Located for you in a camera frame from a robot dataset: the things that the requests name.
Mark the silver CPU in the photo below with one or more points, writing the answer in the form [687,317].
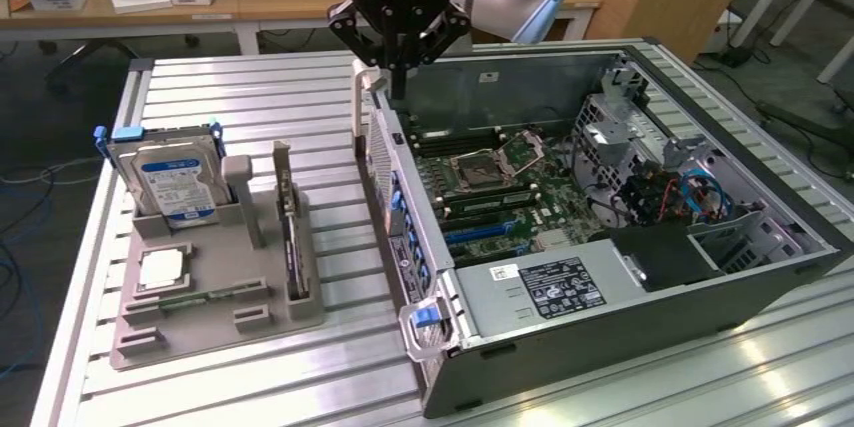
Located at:
[160,269]

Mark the metal socket cover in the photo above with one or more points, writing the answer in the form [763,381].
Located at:
[529,137]

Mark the office chair base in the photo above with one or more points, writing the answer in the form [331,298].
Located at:
[86,49]

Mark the silver disk bay cage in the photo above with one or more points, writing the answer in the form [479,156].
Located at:
[613,137]

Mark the CPU socket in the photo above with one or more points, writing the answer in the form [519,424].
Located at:
[476,172]

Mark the black graphics card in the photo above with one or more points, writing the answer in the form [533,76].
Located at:
[293,247]

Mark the grey parts rack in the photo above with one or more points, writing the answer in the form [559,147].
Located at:
[213,267]

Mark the long blue expansion slot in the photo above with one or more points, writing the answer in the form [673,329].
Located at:
[480,234]

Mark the grey power supply unit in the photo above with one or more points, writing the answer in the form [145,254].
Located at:
[500,307]

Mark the silver disk bay bracket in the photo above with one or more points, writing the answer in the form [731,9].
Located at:
[740,242]

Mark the black open PC case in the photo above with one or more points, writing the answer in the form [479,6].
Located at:
[600,347]

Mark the green motherboard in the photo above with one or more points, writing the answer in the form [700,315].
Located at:
[553,197]

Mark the white red floor device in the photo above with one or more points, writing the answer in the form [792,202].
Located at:
[723,32]

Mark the orange box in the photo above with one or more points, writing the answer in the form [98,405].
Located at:
[13,2]

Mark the silver chipset heat sink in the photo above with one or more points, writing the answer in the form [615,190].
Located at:
[553,239]

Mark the green RAM stick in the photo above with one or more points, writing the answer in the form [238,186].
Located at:
[180,302]

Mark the hard disk blue label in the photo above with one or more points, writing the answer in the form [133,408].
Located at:
[166,182]

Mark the installed RAM stick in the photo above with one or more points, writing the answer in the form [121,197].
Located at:
[487,202]

